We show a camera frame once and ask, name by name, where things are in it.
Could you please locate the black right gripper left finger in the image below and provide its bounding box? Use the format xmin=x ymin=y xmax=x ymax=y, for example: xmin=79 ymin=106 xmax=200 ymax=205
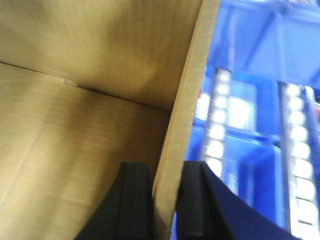
xmin=75 ymin=162 xmax=154 ymax=240

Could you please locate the white roller track right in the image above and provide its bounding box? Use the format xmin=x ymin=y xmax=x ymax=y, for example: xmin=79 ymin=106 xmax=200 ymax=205
xmin=278 ymin=81 xmax=320 ymax=240

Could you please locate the blue storage bin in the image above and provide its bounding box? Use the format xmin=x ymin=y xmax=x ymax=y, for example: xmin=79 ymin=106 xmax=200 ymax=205
xmin=183 ymin=0 xmax=320 ymax=233

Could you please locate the brown cardboard carton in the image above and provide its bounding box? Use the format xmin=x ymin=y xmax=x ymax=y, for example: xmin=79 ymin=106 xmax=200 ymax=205
xmin=0 ymin=0 xmax=220 ymax=240

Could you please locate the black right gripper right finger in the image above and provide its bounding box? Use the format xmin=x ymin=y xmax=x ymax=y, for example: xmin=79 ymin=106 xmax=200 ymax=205
xmin=175 ymin=161 xmax=295 ymax=240

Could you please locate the white roller track left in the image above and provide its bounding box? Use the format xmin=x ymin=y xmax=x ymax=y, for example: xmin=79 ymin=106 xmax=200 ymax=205
xmin=201 ymin=68 xmax=231 ymax=178

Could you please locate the white roller track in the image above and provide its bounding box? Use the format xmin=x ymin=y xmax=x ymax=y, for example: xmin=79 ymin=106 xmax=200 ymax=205
xmin=278 ymin=81 xmax=320 ymax=240
xmin=201 ymin=68 xmax=231 ymax=178

